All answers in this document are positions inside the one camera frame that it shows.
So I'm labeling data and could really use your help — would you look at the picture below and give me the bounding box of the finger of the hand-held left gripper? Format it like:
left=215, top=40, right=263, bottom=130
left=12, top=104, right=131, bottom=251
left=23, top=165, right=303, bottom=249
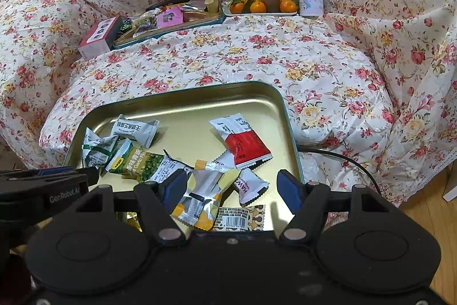
left=0, top=166, right=99, bottom=220
left=0, top=167, right=88, bottom=192

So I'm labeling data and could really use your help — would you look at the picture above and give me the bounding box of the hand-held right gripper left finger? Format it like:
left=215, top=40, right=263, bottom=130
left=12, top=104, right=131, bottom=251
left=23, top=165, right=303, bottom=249
left=62, top=169, right=190, bottom=245

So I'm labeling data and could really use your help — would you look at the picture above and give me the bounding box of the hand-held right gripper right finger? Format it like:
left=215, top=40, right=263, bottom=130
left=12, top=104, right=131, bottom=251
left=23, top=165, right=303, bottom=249
left=276, top=169, right=404, bottom=243

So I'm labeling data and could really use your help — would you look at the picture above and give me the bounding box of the white black printed packet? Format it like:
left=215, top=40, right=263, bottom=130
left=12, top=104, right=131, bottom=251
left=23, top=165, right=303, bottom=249
left=150, top=149, right=195, bottom=191

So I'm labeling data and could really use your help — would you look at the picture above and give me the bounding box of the yellow white snack packet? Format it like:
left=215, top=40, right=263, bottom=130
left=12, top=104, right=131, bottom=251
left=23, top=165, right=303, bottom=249
left=171, top=167, right=240, bottom=231

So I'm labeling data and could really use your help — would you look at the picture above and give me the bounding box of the orange white snack packet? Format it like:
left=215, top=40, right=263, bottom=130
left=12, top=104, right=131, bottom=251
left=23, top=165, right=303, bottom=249
left=194, top=152, right=236, bottom=180

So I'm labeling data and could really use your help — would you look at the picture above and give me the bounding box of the small white snack packet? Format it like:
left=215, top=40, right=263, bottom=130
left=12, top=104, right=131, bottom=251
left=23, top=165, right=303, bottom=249
left=234, top=167, right=269, bottom=207

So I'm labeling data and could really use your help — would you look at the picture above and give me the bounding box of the green pea snack packet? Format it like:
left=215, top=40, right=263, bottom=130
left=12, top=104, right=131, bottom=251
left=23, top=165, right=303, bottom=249
left=105, top=138, right=165, bottom=182

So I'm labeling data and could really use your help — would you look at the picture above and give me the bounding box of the gold candy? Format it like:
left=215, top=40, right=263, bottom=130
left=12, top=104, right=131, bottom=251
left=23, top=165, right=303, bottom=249
left=121, top=210, right=143, bottom=230

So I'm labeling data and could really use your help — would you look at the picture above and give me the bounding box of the white green banded packet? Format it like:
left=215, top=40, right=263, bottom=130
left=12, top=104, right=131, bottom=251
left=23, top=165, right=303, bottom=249
left=82, top=127, right=119, bottom=168

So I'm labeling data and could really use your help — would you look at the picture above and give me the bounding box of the gold metal tin tray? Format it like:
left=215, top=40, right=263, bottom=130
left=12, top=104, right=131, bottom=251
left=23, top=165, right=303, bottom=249
left=62, top=81, right=306, bottom=232

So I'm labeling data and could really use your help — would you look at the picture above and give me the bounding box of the gold patterned snack packet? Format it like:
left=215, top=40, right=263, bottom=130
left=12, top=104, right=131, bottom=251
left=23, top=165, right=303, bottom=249
left=213, top=205, right=266, bottom=232

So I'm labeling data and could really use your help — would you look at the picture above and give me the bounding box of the red white snack packet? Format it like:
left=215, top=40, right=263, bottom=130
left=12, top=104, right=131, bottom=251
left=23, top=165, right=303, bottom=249
left=209, top=114, right=274, bottom=170

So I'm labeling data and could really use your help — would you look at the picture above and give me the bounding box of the plain white snack packet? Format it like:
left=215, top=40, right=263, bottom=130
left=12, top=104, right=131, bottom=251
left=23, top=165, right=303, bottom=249
left=111, top=114, right=160, bottom=148

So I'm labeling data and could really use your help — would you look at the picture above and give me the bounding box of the floral sofa cover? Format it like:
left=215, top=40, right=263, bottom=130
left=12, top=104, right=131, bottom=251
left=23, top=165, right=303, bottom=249
left=0, top=0, right=457, bottom=207

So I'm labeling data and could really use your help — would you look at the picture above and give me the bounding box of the pink cardboard box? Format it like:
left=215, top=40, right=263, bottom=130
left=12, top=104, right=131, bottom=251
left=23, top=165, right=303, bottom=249
left=78, top=15, right=124, bottom=61

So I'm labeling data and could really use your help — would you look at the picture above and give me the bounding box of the teal tin tray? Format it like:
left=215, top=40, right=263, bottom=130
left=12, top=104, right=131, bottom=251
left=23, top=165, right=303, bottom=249
left=113, top=0, right=226, bottom=50

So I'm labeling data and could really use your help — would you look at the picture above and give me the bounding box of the white flat object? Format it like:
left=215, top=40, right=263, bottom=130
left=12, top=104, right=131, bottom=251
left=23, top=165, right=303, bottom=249
left=443, top=176, right=457, bottom=202

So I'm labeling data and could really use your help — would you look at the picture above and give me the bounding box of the pink snack packet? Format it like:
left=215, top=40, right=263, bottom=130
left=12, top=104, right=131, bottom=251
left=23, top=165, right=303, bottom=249
left=157, top=7, right=184, bottom=29

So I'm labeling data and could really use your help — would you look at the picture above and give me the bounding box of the white fruit tray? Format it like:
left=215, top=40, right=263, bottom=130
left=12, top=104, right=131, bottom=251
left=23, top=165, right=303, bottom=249
left=222, top=0, right=300, bottom=18

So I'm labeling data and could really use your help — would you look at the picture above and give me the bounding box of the black cable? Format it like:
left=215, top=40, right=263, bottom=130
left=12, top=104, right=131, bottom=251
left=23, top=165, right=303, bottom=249
left=298, top=146, right=380, bottom=193

